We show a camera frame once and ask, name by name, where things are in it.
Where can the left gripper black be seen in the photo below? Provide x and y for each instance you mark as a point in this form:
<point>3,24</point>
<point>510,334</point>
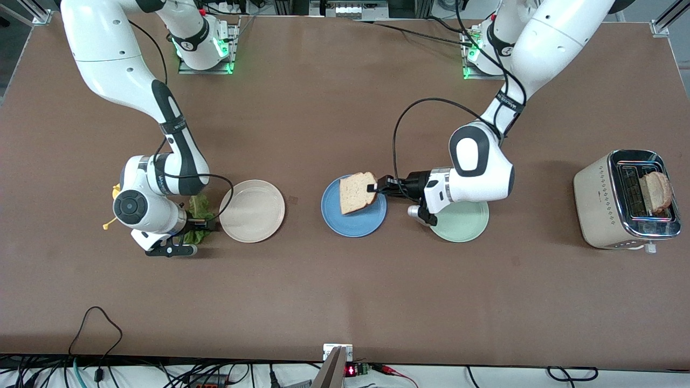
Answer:
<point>414,185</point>

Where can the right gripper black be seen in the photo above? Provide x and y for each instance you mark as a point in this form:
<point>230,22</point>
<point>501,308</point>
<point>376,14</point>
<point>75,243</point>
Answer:
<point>190,224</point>

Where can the green lettuce leaf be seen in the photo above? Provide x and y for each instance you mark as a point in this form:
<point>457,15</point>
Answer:
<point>200,207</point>

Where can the toasted bread slice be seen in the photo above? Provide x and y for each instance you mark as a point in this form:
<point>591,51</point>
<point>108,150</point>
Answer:
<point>659,192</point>
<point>356,194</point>

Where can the yellow mustard squeeze bottle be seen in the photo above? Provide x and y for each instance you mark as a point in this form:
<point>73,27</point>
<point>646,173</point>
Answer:
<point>116,189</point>

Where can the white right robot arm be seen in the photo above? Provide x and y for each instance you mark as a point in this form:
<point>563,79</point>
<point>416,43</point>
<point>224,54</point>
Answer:
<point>102,54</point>

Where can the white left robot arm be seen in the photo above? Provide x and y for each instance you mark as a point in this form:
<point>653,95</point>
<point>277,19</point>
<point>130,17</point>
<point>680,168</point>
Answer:
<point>550,43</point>

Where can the blue round plate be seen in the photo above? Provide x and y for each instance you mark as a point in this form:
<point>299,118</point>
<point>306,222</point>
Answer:
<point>356,225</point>

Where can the beige round plate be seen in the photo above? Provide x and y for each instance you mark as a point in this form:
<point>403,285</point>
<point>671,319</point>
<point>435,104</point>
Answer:
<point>256,211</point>

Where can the light green round plate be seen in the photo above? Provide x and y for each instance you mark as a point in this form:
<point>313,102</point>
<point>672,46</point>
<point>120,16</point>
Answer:
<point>463,223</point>

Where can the white power strip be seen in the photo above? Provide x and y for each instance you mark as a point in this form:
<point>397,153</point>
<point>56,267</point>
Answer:
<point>353,9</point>

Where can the red display electronics module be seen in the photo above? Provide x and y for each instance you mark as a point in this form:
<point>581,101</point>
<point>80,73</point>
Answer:
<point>350,371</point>

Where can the cream chrome toaster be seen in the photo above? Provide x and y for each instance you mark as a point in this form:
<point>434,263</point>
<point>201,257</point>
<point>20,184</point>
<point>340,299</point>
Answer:
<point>598,205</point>

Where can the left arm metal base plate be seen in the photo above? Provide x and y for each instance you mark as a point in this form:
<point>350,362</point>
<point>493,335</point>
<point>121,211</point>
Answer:
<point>468,67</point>

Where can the black power strip red switch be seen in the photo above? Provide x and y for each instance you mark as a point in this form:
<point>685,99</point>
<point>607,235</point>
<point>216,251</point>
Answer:
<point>205,383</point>

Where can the white camera mounting bracket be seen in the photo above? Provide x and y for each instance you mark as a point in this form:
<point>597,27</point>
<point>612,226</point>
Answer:
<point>330,350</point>

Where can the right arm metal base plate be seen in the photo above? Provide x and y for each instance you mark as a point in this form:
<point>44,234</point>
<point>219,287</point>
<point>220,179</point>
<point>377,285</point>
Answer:
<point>233,54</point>

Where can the grey metal camera bar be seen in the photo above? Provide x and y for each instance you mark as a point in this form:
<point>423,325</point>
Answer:
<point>330,374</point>

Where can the aluminium frame corner profile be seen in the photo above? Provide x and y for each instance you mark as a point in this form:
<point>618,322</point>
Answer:
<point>40,16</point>
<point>666,21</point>

